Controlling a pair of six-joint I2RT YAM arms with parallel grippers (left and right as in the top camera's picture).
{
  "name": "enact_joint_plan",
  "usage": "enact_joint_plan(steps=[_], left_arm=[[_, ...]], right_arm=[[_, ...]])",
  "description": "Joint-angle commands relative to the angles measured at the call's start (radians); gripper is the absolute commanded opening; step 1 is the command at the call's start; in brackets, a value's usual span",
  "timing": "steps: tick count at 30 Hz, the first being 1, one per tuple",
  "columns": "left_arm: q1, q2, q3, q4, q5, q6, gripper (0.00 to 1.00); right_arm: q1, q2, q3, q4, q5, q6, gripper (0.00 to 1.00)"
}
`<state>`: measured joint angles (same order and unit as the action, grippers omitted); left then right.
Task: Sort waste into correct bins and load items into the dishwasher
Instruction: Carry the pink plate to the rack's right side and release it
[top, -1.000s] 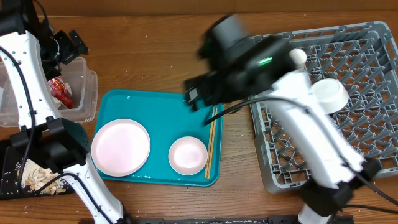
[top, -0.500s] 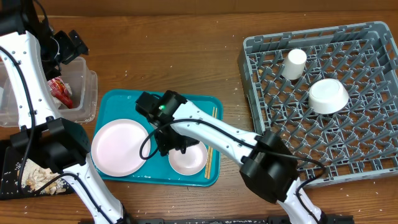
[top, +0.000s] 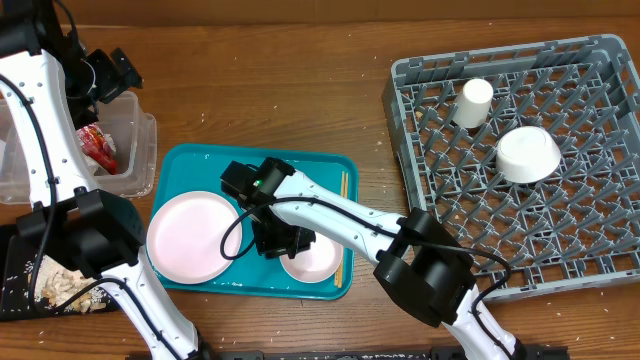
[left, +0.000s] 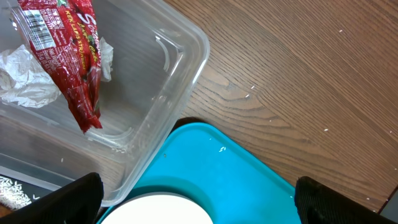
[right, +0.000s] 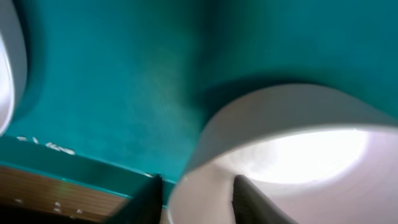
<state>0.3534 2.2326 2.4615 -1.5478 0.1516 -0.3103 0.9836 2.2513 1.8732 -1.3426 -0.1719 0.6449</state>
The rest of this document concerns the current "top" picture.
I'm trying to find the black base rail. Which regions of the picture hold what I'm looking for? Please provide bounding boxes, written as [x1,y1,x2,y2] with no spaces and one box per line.
[212,345,570,360]

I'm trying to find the small pink plate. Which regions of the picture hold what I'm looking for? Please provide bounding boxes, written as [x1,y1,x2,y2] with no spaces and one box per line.
[280,233,344,284]

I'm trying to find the white cup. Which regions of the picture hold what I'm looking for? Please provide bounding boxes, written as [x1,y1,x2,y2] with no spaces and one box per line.
[452,78,494,129]

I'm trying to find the large pink plate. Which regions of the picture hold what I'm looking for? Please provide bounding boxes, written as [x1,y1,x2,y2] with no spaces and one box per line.
[146,191,243,285]

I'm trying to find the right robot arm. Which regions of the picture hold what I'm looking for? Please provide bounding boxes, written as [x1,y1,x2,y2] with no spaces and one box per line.
[221,157,527,359]

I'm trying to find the red snack wrapper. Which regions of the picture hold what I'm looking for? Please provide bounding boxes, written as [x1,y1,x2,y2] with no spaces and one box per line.
[76,124,118,175]

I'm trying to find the white bowl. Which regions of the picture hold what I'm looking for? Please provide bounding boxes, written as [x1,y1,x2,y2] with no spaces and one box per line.
[496,126,562,184]

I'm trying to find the teal plastic serving tray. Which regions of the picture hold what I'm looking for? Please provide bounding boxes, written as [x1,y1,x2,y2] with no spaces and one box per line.
[153,144,359,300]

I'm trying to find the rice and peanut scraps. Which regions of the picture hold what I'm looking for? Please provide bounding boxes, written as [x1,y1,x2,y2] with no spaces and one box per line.
[33,256,110,313]

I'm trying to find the white tissue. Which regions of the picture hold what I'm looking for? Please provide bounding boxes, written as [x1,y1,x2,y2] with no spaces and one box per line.
[81,135,118,175]

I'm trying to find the clear plastic waste bin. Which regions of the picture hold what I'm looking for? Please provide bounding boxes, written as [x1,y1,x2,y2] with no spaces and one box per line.
[1,91,157,205]

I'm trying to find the black rectangular waste tray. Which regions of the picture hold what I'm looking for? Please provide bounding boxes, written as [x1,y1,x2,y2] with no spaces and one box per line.
[0,223,121,323]

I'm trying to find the grey plastic dishwasher rack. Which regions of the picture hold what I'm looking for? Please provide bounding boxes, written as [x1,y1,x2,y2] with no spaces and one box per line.
[382,34,639,301]

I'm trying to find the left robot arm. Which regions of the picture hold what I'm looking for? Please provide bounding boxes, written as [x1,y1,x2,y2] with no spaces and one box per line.
[1,0,214,359]

